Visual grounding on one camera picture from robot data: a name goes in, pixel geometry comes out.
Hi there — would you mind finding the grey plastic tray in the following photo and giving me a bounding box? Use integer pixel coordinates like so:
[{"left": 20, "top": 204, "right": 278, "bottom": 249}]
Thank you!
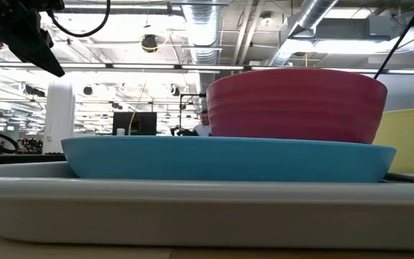
[{"left": 0, "top": 160, "right": 414, "bottom": 252}]

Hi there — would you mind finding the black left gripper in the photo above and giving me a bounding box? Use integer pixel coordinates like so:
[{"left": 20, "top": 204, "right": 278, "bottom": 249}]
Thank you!
[{"left": 0, "top": 0, "right": 66, "bottom": 78}]

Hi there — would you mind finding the person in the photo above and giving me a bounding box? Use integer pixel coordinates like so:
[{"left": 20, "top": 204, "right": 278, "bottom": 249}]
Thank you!
[{"left": 170, "top": 109, "right": 213, "bottom": 137}]

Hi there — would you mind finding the blue plate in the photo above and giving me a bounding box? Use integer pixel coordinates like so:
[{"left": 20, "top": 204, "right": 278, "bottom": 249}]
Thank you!
[{"left": 60, "top": 135, "right": 397, "bottom": 183}]

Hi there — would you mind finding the magenta bowl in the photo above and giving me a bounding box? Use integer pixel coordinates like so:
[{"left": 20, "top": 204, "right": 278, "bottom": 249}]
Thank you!
[{"left": 206, "top": 68, "right": 389, "bottom": 145}]

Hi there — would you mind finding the black right camera cable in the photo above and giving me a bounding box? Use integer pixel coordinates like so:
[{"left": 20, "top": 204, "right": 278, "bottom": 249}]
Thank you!
[{"left": 373, "top": 0, "right": 414, "bottom": 80}]

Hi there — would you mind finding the silver ventilation duct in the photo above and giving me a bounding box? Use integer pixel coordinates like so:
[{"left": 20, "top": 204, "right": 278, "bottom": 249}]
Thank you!
[
  {"left": 181, "top": 0, "right": 226, "bottom": 109},
  {"left": 267, "top": 0, "right": 341, "bottom": 68}
]

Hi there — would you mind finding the black left camera cable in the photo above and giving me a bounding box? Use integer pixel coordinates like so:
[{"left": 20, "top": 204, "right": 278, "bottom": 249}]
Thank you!
[{"left": 47, "top": 0, "right": 111, "bottom": 38}]

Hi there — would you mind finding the white pillar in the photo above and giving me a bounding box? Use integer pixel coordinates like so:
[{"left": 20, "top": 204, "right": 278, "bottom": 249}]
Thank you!
[{"left": 42, "top": 81, "right": 76, "bottom": 155}]

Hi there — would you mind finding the yellow mug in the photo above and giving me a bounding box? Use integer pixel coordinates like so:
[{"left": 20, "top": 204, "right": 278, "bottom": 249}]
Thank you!
[{"left": 372, "top": 107, "right": 414, "bottom": 174}]

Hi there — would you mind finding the black camera cable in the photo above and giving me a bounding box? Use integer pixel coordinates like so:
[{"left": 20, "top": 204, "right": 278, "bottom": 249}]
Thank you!
[
  {"left": 373, "top": 0, "right": 414, "bottom": 80},
  {"left": 47, "top": 0, "right": 111, "bottom": 38}
]

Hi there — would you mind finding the black monitor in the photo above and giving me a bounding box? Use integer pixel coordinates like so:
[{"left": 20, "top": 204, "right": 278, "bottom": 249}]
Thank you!
[{"left": 112, "top": 112, "right": 158, "bottom": 137}]

